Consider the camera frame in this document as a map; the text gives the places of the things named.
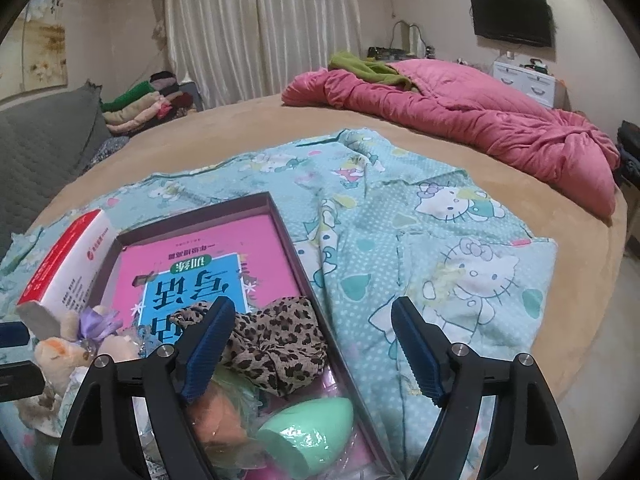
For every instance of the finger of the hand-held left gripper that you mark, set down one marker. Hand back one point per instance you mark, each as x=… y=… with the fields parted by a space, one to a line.
x=12 y=335
x=20 y=380

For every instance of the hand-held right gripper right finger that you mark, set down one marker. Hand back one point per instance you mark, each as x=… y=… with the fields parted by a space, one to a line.
x=415 y=350

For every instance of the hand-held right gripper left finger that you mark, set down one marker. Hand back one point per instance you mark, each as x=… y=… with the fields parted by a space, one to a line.
x=205 y=355

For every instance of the plush bear bouquet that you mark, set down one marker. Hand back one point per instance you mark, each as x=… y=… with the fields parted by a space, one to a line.
x=55 y=355

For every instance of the orange sponge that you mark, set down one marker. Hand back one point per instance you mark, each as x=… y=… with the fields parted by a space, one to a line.
x=220 y=415

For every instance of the leopard print cloth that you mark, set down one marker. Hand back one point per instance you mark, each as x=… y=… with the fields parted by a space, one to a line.
x=280 y=340

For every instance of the green egg sponge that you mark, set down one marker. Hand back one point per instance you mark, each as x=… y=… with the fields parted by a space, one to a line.
x=305 y=430

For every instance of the shallow maroon box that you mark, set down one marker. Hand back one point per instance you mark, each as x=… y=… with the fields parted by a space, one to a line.
x=200 y=222

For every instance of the pink workbook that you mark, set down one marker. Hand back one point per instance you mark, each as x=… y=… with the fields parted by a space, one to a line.
x=200 y=270

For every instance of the red and white box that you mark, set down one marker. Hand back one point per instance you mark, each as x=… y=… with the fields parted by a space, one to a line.
x=70 y=265

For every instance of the cartoon cat printed blanket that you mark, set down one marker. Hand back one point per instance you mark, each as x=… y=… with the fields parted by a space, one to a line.
x=450 y=240

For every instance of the grey quilted headboard cover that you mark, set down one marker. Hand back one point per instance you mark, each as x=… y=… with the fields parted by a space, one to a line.
x=45 y=150

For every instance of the blue patterned pillow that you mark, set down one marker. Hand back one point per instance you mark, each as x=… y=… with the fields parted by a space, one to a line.
x=107 y=152

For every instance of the round tan bed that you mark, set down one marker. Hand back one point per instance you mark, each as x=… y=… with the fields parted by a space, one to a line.
x=225 y=135

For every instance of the pink quilt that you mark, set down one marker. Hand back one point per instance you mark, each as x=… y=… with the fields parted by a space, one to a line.
x=475 y=110

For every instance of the stack of folded clothes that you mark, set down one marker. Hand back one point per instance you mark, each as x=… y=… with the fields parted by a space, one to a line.
x=140 y=110

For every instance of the green blanket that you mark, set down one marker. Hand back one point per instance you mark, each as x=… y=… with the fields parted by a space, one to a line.
x=360 y=67

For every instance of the white drawer cabinet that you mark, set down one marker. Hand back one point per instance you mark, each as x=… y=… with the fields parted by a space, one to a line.
x=525 y=82

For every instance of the dark cloth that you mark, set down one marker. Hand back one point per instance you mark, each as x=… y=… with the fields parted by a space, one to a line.
x=629 y=155

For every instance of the cluttered dressing table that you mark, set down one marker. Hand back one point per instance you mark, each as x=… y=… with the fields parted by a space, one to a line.
x=395 y=52

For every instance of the white curtain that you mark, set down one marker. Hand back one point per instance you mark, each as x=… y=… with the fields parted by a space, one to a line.
x=260 y=25

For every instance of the blossom wall painting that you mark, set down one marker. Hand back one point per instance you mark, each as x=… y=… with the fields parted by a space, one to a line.
x=40 y=45

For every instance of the wall television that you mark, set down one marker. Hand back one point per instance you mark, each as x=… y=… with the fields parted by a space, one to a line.
x=510 y=17

